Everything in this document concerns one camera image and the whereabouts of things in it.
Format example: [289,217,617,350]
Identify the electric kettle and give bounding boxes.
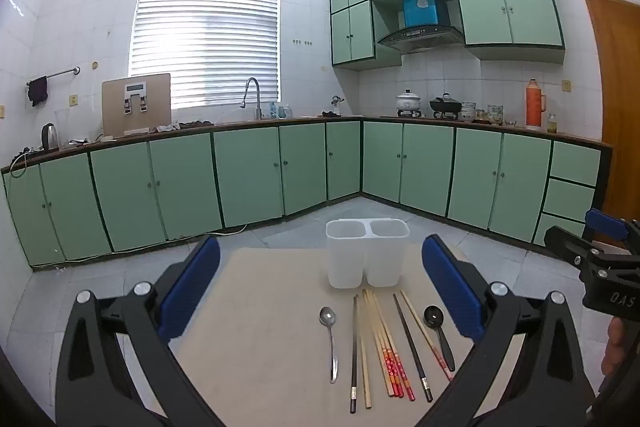
[40,123,61,152]

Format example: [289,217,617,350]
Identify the white plastic utensil holder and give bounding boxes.
[326,218,411,289]

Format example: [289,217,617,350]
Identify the metal towel rail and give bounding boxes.
[26,66,81,86]

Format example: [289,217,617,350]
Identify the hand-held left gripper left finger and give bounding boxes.
[54,234,226,427]

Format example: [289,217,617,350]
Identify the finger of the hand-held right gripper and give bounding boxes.
[584,208,640,248]
[543,225,608,280]

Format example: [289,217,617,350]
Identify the metal kitchen faucet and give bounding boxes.
[241,77,263,121]

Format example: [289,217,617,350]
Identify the orange thermos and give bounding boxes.
[525,79,548,128]

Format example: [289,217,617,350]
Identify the dark towel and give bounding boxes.
[27,76,49,108]

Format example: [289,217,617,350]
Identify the clear plastic pitcher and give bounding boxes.
[54,108,71,146]

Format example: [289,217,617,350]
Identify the red patterned wooden chopstick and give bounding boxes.
[368,290,403,398]
[371,291,416,402]
[400,290,454,382]

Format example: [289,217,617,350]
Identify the black range hood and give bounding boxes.
[376,25,466,55]

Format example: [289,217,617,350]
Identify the plain wooden chopstick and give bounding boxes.
[361,290,373,409]

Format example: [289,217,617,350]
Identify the black wok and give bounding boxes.
[429,93,463,118]

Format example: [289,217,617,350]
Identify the green lower kitchen cabinets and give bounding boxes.
[2,119,613,268]

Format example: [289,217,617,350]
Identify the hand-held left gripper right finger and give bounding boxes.
[412,234,598,427]

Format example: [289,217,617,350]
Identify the orange wooden door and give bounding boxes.
[582,0,640,253]

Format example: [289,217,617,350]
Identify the blue box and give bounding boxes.
[403,0,442,28]

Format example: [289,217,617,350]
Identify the pair of red-handled chopsticks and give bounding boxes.
[365,289,394,398]

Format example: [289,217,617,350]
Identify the black spoon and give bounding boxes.
[423,305,457,373]

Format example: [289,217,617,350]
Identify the white cooking pot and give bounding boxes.
[396,89,426,112]

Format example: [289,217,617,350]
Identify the dark kitchen countertop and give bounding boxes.
[0,114,613,175]

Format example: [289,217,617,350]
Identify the black chopstick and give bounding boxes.
[392,293,434,404]
[350,295,359,414]

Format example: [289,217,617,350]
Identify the person's right hand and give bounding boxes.
[602,317,627,376]

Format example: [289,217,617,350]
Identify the metal spoon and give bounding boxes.
[319,306,339,384]

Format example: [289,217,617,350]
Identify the brown water dispenser box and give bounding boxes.
[101,73,172,138]

